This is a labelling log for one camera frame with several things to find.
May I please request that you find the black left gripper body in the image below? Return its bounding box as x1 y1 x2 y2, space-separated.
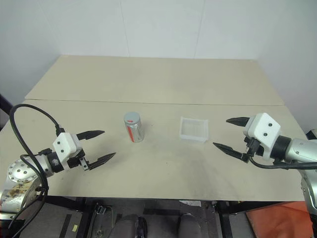
66 149 90 172

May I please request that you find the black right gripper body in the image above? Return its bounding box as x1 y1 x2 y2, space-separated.
242 137 264 163

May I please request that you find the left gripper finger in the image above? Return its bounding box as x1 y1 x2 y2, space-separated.
76 129 105 141
88 152 117 171

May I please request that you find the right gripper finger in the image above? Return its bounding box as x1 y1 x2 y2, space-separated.
225 117 250 128
212 142 246 161

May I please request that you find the shiny silver metal can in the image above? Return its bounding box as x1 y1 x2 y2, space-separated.
123 118 145 144

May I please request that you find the clear plastic tray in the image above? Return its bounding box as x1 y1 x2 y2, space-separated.
178 116 209 144

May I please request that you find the dark grey rounded shape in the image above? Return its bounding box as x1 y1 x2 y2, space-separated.
178 213 203 238
115 214 148 238

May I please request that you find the orange floor mat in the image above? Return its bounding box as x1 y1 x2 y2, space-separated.
246 202 314 238

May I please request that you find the black slanted bar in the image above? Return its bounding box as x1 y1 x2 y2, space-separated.
0 93 13 129

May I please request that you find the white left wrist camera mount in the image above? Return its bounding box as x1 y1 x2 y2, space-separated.
52 133 82 171

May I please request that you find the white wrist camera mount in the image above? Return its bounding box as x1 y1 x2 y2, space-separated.
52 133 82 171
242 113 282 162

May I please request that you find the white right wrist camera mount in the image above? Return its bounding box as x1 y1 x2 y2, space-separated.
242 113 282 162

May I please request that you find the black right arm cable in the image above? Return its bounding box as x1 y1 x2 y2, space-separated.
249 153 317 171

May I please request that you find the small silver metal bracket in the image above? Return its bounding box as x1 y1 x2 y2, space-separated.
94 203 110 216

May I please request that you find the black metal table frame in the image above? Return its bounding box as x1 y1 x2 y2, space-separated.
37 195 309 238

